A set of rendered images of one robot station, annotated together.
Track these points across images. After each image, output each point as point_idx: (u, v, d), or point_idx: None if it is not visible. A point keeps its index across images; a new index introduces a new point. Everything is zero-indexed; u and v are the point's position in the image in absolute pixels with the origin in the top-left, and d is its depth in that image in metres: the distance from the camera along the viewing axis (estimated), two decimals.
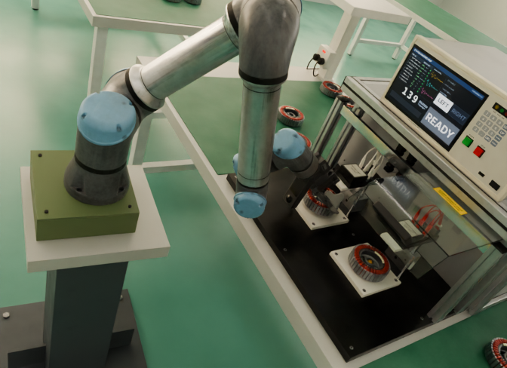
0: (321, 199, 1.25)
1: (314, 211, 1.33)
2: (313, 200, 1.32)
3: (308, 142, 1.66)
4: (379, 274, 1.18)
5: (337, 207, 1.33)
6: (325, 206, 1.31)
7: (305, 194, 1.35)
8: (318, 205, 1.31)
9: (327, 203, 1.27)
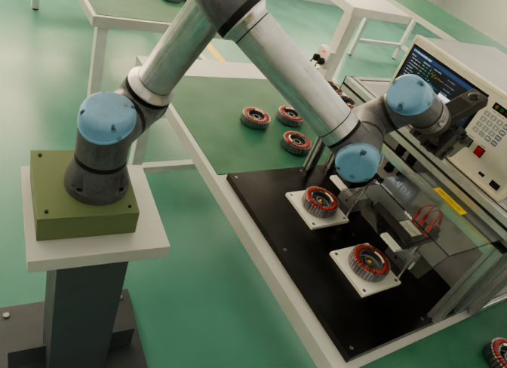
0: None
1: (312, 213, 1.34)
2: (312, 202, 1.32)
3: (308, 142, 1.66)
4: (379, 274, 1.18)
5: (336, 209, 1.34)
6: (324, 208, 1.32)
7: (304, 197, 1.35)
8: (318, 207, 1.32)
9: None
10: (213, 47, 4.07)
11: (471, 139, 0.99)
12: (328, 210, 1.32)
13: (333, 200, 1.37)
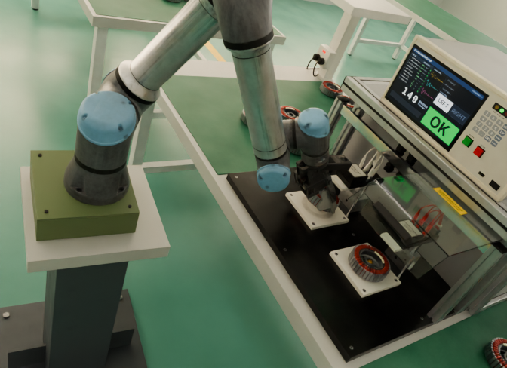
0: None
1: (315, 205, 1.32)
2: None
3: None
4: (379, 274, 1.18)
5: (338, 204, 1.33)
6: None
7: None
8: (321, 199, 1.30)
9: None
10: (213, 47, 4.07)
11: (334, 188, 1.25)
12: None
13: None
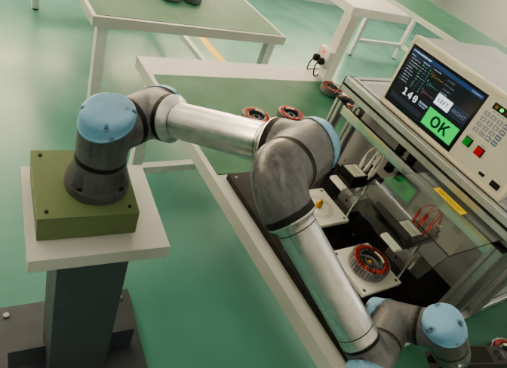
0: None
1: None
2: None
3: None
4: (379, 274, 1.18)
5: None
6: None
7: None
8: None
9: None
10: (213, 47, 4.07)
11: None
12: None
13: None
